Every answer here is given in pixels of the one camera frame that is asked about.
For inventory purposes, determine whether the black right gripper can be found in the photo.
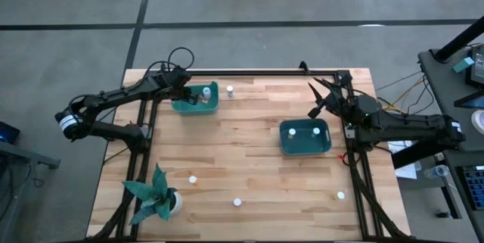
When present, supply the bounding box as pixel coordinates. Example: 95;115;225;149
307;71;355;119

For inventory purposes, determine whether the teal plastic bin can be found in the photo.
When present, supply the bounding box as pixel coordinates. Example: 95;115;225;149
172;80;220;117
278;117;333;157

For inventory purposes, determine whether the white paper sheet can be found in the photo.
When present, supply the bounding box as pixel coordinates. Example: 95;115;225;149
387;139;423;180

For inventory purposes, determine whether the green plant in white pot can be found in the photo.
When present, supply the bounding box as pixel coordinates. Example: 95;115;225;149
121;162;184;226

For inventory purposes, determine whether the black support beam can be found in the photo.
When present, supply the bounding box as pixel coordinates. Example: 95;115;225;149
391;136;458;170

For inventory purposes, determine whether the clear water bottle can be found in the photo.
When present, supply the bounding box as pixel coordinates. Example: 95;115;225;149
423;164;450;179

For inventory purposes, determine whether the small teal box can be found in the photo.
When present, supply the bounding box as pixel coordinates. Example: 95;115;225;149
452;56;476;73

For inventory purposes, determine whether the black pole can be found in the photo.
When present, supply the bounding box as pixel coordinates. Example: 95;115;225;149
433;15;484;64

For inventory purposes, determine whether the dark tablet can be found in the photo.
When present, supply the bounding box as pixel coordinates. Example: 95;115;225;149
453;91;484;110

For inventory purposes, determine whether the dark monitor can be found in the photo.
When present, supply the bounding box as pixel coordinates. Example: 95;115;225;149
465;44;484;89

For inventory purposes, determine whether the white tape roll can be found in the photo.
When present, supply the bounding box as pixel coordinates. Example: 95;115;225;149
470;109;484;136

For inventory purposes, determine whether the dark gray desk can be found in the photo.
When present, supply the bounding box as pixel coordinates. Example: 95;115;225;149
442;148;484;243

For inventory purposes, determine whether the gray side table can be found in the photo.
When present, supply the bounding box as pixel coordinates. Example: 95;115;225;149
0;140;61;243

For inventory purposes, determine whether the backlit keyboard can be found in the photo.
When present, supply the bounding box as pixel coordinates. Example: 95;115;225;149
455;164;484;212

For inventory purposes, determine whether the black device blue light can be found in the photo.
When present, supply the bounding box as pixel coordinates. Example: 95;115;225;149
0;120;20;145

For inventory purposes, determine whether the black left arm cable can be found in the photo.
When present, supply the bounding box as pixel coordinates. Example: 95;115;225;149
145;46;196;85

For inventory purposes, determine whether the black metal table frame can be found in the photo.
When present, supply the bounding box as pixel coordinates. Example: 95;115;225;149
85;61;417;242

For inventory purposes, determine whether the yellow cable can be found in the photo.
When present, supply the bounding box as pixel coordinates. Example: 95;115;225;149
381;76;427;114

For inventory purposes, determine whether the thin black power cable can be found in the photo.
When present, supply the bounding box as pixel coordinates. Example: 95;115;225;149
374;69;436;115

